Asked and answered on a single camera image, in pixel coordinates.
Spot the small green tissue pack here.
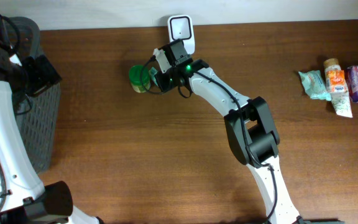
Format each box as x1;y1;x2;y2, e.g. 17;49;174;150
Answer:
149;67;158;85

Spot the green cup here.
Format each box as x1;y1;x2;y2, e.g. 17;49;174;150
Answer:
129;65;150;93

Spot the teal wet wipes pack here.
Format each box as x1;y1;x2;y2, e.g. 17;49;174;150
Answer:
298;70;331;101

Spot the orange tissue pack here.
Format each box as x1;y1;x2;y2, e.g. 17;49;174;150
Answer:
325;70;347;93

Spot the white pouch with cork cap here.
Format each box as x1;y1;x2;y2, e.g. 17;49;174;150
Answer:
323;58;352;118

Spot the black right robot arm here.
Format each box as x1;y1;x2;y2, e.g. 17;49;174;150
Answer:
151;40;304;224

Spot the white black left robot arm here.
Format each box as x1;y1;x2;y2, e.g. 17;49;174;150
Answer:
0;14;101;223

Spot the grey plastic mesh basket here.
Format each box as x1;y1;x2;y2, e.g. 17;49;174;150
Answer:
7;17;62;174

